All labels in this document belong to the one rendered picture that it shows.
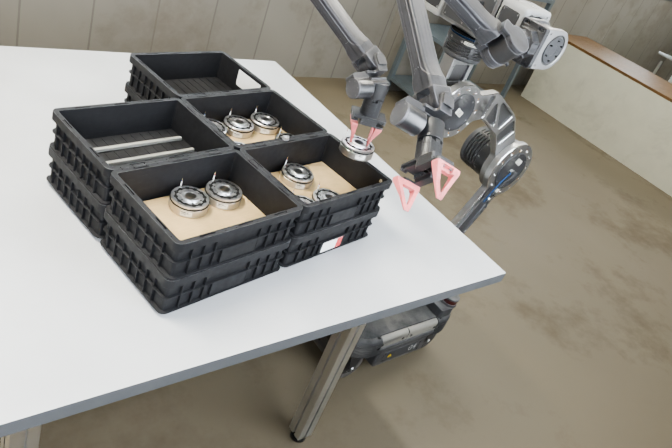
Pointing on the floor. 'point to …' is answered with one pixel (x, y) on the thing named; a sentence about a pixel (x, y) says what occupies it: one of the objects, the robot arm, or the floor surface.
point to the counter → (610, 106)
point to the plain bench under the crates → (384, 284)
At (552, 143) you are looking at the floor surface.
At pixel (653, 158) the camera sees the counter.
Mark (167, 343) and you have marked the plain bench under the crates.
